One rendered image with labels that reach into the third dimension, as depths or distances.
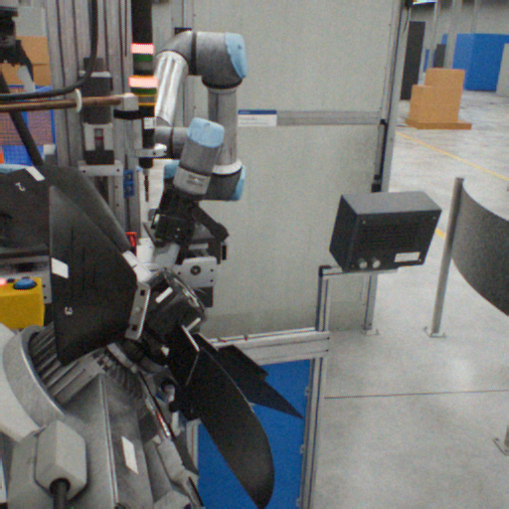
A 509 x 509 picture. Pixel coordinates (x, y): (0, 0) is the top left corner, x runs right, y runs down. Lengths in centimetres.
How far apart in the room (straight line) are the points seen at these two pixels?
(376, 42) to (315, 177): 74
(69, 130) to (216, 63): 58
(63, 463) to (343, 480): 185
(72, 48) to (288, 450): 140
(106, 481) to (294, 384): 107
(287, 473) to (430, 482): 82
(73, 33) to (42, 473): 145
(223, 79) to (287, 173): 146
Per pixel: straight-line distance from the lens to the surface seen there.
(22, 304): 144
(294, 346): 166
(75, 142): 198
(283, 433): 184
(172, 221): 126
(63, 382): 97
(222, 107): 171
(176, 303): 95
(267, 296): 325
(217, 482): 188
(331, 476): 251
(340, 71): 309
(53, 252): 72
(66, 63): 195
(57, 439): 79
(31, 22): 1167
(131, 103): 97
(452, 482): 262
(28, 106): 88
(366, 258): 162
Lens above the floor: 163
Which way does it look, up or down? 20 degrees down
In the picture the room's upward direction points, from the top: 2 degrees clockwise
